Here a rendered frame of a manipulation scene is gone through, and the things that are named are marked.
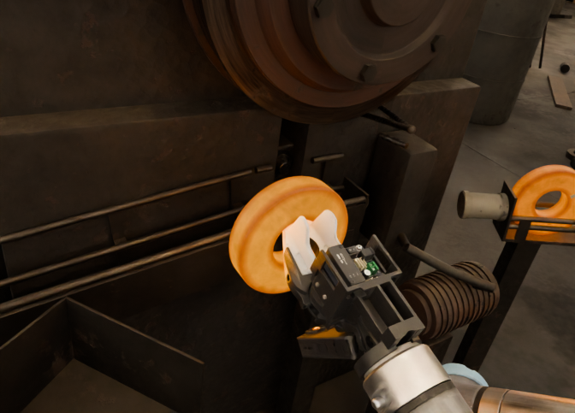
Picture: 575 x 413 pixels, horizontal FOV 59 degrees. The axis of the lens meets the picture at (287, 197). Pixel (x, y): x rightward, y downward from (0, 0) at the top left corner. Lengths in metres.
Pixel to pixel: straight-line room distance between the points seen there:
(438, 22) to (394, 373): 0.48
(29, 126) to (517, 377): 1.52
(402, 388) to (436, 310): 0.60
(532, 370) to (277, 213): 1.39
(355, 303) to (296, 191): 0.14
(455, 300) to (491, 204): 0.21
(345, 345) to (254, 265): 0.14
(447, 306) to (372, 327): 0.60
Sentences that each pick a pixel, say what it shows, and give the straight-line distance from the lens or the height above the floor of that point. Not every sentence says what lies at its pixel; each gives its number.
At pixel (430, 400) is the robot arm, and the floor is 0.83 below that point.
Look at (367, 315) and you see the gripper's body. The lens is 0.51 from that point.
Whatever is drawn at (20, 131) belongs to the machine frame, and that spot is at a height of 0.87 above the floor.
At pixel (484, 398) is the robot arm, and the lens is 0.63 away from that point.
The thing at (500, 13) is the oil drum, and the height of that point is 0.70.
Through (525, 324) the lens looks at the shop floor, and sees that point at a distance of 2.01.
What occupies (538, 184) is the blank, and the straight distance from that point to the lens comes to 1.14.
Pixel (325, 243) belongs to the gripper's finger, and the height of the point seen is 0.85.
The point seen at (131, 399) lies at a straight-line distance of 0.73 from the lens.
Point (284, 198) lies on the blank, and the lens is 0.57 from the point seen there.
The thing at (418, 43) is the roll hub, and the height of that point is 1.03.
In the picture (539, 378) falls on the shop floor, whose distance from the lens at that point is 1.85.
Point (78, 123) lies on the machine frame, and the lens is 0.77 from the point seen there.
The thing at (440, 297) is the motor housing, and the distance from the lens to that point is 1.10.
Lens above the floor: 1.20
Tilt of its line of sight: 32 degrees down
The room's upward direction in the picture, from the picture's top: 9 degrees clockwise
